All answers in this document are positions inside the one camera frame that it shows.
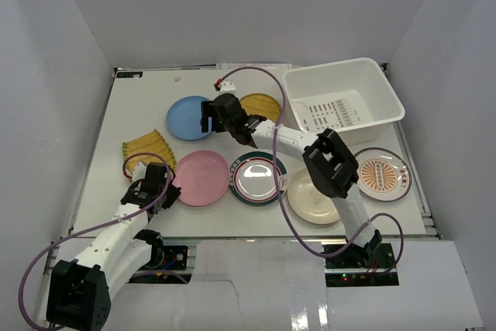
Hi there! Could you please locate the pink round plate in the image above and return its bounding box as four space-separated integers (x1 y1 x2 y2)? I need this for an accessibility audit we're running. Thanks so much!
174 150 229 207

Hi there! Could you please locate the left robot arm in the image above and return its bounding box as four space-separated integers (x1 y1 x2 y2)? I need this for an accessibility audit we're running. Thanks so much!
46 163 181 330

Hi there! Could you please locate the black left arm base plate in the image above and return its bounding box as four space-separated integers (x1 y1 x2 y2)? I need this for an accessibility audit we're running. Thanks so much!
142 246 188 271

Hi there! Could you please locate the white plate green red rim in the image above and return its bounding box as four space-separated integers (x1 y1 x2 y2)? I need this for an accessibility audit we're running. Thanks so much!
229 151 288 207

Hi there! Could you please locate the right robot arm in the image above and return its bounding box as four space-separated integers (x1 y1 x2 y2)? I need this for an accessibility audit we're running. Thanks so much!
201 93 382 268

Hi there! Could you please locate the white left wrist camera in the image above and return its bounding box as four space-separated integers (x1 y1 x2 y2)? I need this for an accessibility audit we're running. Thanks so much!
123 167 146 182

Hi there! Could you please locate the blue round plate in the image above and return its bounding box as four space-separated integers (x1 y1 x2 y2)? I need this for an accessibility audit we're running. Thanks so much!
166 95 211 141

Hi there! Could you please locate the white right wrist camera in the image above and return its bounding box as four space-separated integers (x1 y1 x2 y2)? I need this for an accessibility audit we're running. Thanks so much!
214 79 236 95

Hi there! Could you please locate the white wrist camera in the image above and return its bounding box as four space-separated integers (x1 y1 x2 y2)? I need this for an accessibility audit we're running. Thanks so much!
214 79 236 95
123 167 146 182

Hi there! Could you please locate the black label sticker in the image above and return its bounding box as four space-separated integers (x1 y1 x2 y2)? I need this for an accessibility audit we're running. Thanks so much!
115 71 143 78

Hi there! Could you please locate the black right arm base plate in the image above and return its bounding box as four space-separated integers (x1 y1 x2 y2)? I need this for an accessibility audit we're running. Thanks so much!
325 243 395 271

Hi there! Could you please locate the white plate orange sun pattern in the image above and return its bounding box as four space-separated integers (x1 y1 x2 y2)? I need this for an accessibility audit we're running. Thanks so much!
355 147 412 202

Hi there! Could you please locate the round bamboo pattern plate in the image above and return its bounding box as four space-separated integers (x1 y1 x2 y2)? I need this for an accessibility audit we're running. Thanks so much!
239 93 281 122

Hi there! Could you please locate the white plastic bin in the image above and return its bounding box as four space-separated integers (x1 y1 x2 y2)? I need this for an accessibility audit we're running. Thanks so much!
282 57 405 145

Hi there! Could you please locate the cream round plate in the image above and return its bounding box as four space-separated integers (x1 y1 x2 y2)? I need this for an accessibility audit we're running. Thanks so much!
287 169 340 225

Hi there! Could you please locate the fan-shaped bamboo pattern plate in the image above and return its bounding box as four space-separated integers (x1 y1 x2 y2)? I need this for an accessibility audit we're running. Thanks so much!
122 129 177 170

